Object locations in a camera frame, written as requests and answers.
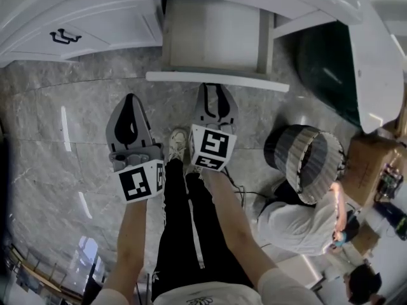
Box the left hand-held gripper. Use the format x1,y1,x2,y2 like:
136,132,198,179
105,92,166,205

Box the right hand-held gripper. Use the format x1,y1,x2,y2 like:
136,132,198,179
188,83,240,172

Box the white wooden drawer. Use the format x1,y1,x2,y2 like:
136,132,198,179
145,0,291,92

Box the person's left forearm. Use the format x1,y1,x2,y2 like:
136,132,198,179
103,197,152,298

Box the person's right forearm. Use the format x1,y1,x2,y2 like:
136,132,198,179
200,166,280,285

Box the person's left shoe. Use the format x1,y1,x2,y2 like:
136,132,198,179
167,128,190,163

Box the person's shoe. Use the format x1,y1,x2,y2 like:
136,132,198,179
167,128,190,163
186,163,204,179

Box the person's right shoe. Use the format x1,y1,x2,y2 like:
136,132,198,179
186,163,204,179

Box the pleated round basket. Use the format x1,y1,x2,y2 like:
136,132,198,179
263,124,346,206

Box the person's black trousers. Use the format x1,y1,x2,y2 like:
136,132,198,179
151,157,255,301

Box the white vanity cabinet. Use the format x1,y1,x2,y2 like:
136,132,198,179
0,0,365,68

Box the large cardboard box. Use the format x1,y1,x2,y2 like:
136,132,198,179
341,135,407,208

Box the person's white daisy shirt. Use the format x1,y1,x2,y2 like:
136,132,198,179
95,264,322,305

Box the electronic circuit board device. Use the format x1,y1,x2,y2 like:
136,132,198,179
375,163,404,203

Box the small cardboard box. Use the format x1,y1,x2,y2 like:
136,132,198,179
351,224,382,254

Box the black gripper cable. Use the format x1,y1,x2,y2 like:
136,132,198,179
222,166,277,203

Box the wooden frame rack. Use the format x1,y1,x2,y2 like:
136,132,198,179
6,243,83,301

